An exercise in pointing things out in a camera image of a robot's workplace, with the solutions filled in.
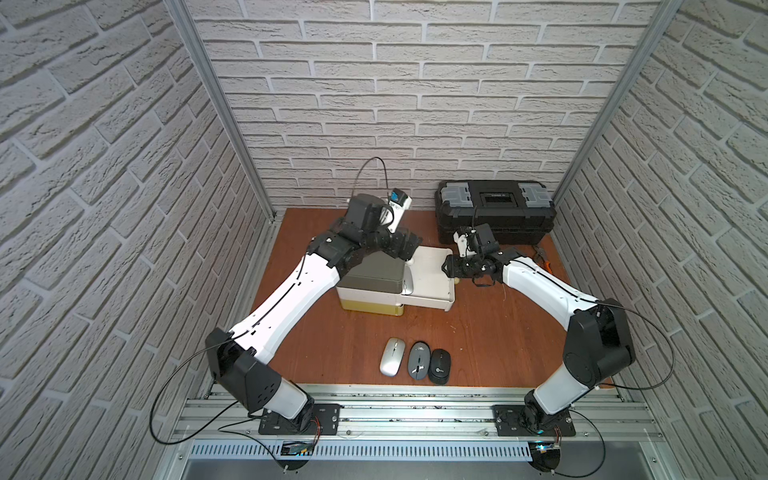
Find grey computer mouse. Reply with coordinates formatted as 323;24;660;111
407;341;431;381

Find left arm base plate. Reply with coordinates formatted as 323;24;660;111
258;403;342;436

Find silver computer mouse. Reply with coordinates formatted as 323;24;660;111
401;265;414;296
379;337;406;377

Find three-drawer storage box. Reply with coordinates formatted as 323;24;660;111
336;246;455;316

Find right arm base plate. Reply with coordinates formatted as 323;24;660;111
491;404;576;437

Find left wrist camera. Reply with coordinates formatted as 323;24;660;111
382;188;412;233

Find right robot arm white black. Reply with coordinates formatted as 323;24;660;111
442;224;636;417

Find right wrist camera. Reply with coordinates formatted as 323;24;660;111
453;231;469;257

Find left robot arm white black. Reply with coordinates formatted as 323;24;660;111
205;189;421;431

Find black plastic toolbox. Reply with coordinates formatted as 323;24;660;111
434;180;556;245

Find right base cable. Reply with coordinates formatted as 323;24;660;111
533;413;607;479

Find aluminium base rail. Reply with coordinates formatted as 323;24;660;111
171;384;664;462

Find black computer mouse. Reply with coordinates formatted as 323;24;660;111
427;349;452;385

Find orange handled pliers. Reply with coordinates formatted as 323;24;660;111
532;245;552;272

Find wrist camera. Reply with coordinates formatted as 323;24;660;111
382;188;412;233
453;231;469;257

